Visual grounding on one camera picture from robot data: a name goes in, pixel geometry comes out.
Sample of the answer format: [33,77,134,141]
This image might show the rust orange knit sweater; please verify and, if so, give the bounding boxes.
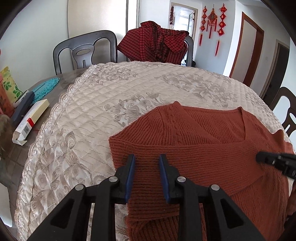
[109,102,293,240]

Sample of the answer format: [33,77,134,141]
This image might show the dark brown plastic chair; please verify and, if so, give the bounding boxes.
[269,87,295,137]

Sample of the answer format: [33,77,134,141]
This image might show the cream quilted floral tablecloth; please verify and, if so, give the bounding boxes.
[15,61,282,240]

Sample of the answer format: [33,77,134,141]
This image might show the white red carton box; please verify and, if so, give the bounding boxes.
[12,99,49,146]

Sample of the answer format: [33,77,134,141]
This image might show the teal lace doily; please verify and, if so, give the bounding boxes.
[31,77,60,105]

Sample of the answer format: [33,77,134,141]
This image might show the dark blue flat case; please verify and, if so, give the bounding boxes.
[11,91,35,128]

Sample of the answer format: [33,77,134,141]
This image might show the chair under red garment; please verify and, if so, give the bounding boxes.
[184,36,194,67]

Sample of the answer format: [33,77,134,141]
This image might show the floral yellow green bag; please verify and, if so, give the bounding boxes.
[1,66,23,104]

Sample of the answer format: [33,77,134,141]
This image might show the dark grey plastic chair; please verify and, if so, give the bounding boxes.
[53,30,117,75]

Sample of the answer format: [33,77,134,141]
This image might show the red plaid garment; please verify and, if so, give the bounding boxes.
[117,21,189,65]

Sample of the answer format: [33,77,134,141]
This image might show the red Chinese knot decoration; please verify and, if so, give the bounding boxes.
[198,3,227,57]

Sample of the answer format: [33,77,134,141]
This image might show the brown wooden door frame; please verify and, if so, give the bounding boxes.
[230,13,264,86]

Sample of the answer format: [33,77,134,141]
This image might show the red chili string decoration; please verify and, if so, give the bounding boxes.
[169,6,174,25]

